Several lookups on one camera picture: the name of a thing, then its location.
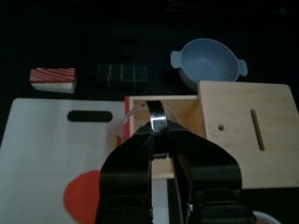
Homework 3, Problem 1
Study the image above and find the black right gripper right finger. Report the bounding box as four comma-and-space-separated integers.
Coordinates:
166, 121, 258, 224

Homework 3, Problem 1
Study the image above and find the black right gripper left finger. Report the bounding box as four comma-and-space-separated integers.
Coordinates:
94, 122, 155, 224

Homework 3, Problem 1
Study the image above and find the round metal dough cutter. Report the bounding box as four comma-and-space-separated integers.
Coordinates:
123, 100, 182, 160

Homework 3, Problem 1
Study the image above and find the flat red dough disc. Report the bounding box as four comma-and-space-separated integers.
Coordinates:
62, 170, 103, 224

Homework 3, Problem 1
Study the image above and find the wooden box with slot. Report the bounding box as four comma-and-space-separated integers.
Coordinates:
196, 80, 299, 190

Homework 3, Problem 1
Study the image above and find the white round object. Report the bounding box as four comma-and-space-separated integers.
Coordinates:
251, 210, 283, 224

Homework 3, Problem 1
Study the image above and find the white cutting board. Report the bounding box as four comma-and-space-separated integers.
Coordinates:
0, 97, 170, 224

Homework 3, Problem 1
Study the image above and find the dark green seaweed sushi toy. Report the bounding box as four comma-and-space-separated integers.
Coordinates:
95, 63, 148, 91

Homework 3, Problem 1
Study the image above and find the red striped salmon sushi toy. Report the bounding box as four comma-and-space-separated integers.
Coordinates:
28, 67, 79, 95

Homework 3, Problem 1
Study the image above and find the blue two-handled bowl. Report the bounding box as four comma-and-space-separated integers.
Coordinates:
170, 38, 248, 92

